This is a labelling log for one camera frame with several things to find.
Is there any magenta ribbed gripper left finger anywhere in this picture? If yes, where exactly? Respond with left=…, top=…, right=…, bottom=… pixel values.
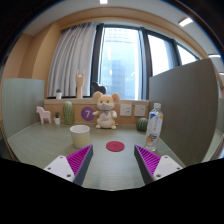
left=44, top=145, right=93, bottom=186

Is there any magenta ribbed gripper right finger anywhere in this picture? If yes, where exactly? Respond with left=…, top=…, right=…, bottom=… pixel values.
left=134, top=145, right=182, bottom=184

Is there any clear plastic water bottle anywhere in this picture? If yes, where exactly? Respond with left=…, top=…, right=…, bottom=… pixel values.
left=145, top=103, right=163, bottom=151

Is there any pale yellow paper cup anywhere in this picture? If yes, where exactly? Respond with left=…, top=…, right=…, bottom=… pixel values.
left=70, top=125, right=90, bottom=148

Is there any red round coaster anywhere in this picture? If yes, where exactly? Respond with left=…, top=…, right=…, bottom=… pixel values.
left=106, top=141, right=125, bottom=152

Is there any small potted plant white pot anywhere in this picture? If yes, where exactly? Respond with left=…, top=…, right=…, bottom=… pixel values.
left=54, top=112, right=60, bottom=125

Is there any purple number seven sign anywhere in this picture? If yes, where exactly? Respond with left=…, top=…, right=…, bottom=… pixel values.
left=81, top=107, right=94, bottom=121

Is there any cream mouse plush toy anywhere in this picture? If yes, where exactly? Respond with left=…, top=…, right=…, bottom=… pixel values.
left=92, top=91, right=120, bottom=130

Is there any tall green ceramic cactus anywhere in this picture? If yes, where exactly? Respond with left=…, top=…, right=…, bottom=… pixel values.
left=63, top=101, right=73, bottom=125

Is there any pink toy horse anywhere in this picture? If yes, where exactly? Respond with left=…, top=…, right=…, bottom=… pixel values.
left=36, top=106, right=51, bottom=123

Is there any small plant on ledge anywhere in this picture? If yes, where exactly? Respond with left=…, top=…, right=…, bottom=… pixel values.
left=56, top=88, right=62, bottom=99

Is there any right grey partition panel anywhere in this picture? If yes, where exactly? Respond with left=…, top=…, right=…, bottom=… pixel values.
left=149, top=59, right=218, bottom=166

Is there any grey partition panel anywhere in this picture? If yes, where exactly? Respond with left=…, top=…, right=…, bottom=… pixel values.
left=1, top=78, right=45, bottom=138
left=149, top=59, right=218, bottom=166

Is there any dark heart-shaped ornament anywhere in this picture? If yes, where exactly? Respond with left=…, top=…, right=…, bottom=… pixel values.
left=91, top=81, right=106, bottom=97

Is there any left grey partition panel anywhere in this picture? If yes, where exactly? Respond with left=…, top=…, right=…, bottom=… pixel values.
left=1, top=78, right=45, bottom=138

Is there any wooden hand model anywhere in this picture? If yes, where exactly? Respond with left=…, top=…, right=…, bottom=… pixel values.
left=76, top=70, right=84, bottom=99

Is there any grey white curtain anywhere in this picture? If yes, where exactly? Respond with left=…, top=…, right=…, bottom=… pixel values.
left=47, top=22, right=96, bottom=97

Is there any right white wall socket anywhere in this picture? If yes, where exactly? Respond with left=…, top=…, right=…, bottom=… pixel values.
left=134, top=105, right=146, bottom=117

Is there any white wall socket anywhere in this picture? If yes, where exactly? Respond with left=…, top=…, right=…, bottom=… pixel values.
left=134, top=105, right=146, bottom=117
left=120, top=104, right=132, bottom=116

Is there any left white wall socket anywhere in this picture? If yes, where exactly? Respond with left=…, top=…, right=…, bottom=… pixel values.
left=120, top=104, right=132, bottom=116

